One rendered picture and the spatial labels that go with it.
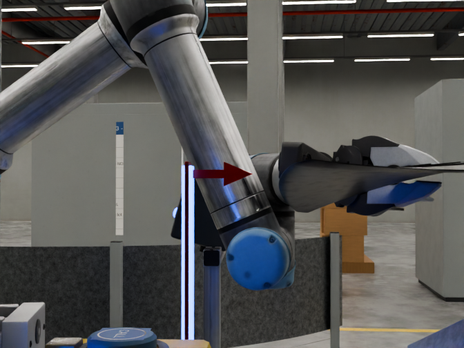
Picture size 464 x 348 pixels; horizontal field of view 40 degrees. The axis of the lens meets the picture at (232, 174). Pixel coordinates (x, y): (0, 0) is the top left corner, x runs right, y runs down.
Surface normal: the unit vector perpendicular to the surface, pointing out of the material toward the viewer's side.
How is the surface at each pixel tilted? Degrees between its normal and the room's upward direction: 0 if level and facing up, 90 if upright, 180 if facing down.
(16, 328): 90
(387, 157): 84
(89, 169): 90
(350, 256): 90
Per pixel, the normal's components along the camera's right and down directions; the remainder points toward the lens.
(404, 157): -0.82, -0.12
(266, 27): -0.08, -0.02
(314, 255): 0.66, -0.01
